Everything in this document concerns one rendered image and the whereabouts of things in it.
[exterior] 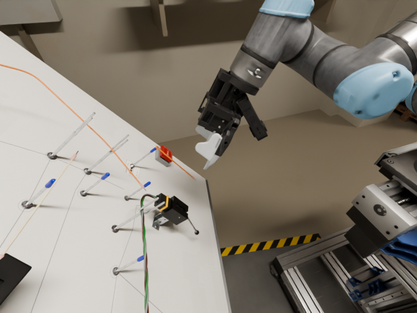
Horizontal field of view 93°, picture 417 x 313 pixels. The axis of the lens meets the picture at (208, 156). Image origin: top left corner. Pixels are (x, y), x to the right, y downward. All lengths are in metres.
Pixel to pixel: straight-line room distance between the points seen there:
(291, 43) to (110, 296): 0.54
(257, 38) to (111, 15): 1.69
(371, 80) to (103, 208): 0.51
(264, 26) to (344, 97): 0.17
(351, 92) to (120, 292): 0.50
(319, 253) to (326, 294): 0.22
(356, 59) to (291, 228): 1.66
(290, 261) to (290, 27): 1.36
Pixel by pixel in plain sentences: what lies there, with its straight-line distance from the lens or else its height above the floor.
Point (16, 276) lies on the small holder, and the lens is 0.33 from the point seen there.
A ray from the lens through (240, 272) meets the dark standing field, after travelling 1.67.
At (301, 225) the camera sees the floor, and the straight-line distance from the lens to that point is 1.96.
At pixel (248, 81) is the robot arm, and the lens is 0.39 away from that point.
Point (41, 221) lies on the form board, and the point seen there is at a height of 1.29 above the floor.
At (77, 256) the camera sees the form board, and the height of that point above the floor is 1.24.
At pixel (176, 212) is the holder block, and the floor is 1.16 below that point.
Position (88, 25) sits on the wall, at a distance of 2.03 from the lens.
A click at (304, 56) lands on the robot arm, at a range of 0.43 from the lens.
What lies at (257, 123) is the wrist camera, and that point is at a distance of 0.44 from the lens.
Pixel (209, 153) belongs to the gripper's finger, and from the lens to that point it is 0.44.
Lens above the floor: 1.60
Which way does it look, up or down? 44 degrees down
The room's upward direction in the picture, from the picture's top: straight up
